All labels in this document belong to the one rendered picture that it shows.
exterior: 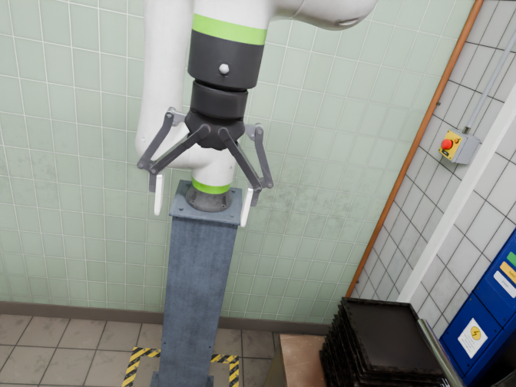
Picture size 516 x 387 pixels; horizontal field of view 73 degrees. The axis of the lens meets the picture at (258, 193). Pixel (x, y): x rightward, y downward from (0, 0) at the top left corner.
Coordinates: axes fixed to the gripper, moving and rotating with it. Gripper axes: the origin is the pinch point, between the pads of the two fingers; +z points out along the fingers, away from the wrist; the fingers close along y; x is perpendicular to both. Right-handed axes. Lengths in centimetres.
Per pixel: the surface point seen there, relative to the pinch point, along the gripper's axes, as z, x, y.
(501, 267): 23, -28, -92
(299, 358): 89, -40, -48
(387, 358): 57, -19, -64
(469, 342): 51, -23, -93
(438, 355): 31, -1, -58
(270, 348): 146, -88, -54
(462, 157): 2, -64, -91
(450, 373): 31, 4, -59
